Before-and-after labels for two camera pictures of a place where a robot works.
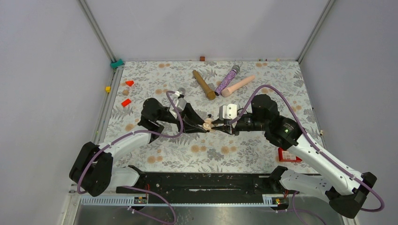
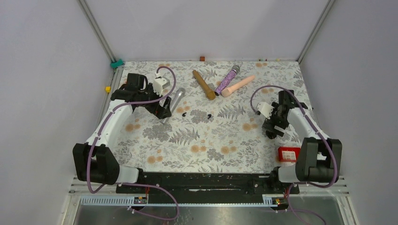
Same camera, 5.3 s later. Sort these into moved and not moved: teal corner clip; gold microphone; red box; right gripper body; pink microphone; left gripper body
Moved: right gripper body; left gripper body
Not moved: gold microphone; pink microphone; red box; teal corner clip
